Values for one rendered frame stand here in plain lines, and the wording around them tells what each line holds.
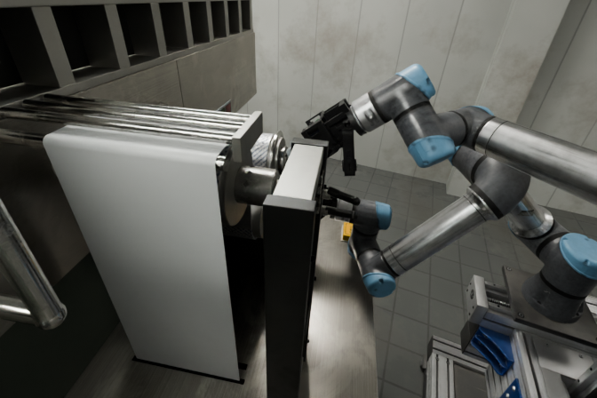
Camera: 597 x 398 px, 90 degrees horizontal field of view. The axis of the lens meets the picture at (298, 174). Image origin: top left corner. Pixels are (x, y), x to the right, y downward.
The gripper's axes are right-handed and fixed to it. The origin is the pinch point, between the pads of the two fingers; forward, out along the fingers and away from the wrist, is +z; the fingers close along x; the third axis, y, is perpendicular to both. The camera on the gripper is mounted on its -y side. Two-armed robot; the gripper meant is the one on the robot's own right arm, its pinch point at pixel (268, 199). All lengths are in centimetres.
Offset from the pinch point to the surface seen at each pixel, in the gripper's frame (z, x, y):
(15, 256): 0, 61, 40
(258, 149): 0.7, 10.2, 21.9
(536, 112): -175, -204, -14
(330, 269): -22.1, 6.8, -16.4
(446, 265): -109, -96, -102
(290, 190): -13, 45, 37
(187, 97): 30.3, -11.9, 23.1
